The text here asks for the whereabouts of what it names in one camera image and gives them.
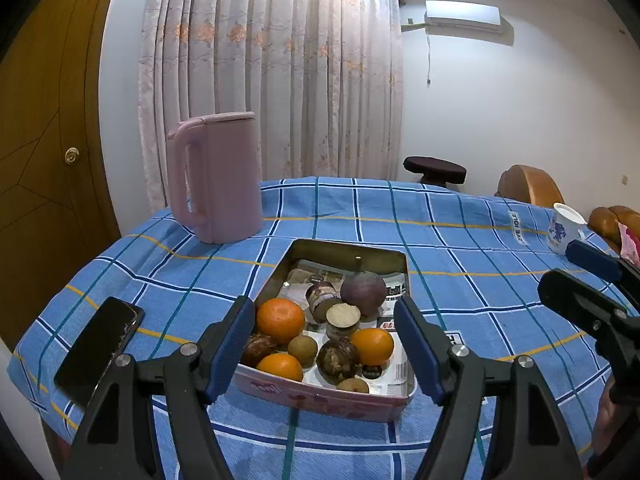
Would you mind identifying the printed paper liner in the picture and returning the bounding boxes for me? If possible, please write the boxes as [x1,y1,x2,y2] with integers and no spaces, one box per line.
[277,258,413,396]

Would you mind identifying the dark round stool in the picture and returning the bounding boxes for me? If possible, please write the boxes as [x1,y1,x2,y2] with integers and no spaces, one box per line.
[403,156,467,190]

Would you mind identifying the gold metal tin box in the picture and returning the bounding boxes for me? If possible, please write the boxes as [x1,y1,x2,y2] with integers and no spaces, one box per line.
[234,238,418,423]

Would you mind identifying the brown leather sofa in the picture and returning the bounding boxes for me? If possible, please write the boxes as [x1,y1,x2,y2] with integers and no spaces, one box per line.
[587,205,640,241]

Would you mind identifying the pink electric kettle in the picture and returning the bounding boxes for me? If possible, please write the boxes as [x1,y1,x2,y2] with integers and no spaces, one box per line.
[166,111,264,245]

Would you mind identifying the dark brown mottled fruit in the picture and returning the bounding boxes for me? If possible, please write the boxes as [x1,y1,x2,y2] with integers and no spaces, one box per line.
[316,338,362,383]
[241,333,280,368]

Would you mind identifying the blue plaid tablecloth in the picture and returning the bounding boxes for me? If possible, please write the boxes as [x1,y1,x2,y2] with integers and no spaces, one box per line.
[7,176,640,480]

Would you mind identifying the pink floral cushion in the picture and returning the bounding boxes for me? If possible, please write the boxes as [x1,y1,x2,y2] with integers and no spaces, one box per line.
[617,221,640,256]

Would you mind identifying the white air conditioner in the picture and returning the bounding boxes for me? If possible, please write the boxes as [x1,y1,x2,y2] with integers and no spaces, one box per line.
[424,0,502,36]

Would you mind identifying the orange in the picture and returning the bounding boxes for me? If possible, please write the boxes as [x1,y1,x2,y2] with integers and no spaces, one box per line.
[351,327,395,367]
[256,298,306,345]
[256,352,305,382]

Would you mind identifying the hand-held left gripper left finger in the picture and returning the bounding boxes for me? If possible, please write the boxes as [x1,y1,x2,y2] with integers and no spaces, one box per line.
[60,296,257,480]

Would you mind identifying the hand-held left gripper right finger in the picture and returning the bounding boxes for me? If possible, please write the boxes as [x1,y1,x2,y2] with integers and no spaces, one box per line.
[393,295,586,480]

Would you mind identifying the purple passion fruit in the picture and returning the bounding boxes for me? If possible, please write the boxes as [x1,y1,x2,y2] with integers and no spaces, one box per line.
[340,270,388,317]

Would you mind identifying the brown kiwi fruit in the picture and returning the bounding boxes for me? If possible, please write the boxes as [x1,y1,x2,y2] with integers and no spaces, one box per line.
[287,335,319,367]

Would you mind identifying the pink floral curtain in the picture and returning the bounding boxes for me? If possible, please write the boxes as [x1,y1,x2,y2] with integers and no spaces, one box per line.
[137,0,405,213]

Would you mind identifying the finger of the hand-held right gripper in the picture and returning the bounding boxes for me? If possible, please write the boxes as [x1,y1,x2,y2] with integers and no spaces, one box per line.
[538,269,640,341]
[566,239,640,306]

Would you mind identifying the person's right forearm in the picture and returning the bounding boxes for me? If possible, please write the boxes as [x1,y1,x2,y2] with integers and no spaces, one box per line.
[592,385,621,466]

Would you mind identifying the brown leather armchair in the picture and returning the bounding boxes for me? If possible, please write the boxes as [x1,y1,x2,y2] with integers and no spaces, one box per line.
[495,164,565,208]

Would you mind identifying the black smartphone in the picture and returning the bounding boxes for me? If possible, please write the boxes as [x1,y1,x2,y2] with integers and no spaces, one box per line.
[53,296,146,407]

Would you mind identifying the white mug with blue print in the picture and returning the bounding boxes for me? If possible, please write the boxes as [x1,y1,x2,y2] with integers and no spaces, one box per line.
[545,202,588,256]

